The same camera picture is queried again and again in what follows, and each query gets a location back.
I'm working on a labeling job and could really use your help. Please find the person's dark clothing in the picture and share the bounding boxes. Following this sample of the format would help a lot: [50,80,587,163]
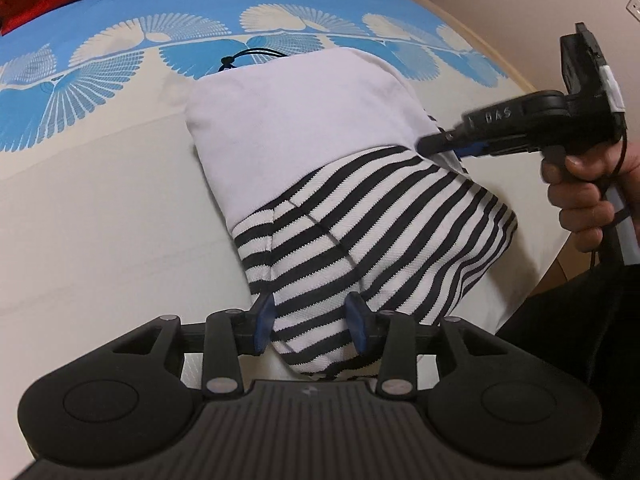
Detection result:
[494,259,640,480]

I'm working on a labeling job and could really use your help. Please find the black white striped hoodie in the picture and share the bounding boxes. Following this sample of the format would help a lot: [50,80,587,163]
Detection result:
[184,47,519,379]

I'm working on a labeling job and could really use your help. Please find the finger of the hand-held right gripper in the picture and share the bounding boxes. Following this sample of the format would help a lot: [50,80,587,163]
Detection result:
[416,129,495,159]

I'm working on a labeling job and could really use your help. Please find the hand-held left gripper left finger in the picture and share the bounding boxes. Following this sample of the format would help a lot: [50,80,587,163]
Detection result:
[107,292,277,397]

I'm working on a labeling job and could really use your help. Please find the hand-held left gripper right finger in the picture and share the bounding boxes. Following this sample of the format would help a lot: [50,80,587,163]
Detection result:
[344,293,502,399]

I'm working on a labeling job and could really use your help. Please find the blue white printed bedsheet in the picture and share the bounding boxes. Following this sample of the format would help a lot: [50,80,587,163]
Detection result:
[0,0,572,401]

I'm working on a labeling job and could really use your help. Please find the person's right hand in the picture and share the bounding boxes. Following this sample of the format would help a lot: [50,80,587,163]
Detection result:
[542,139,640,256]

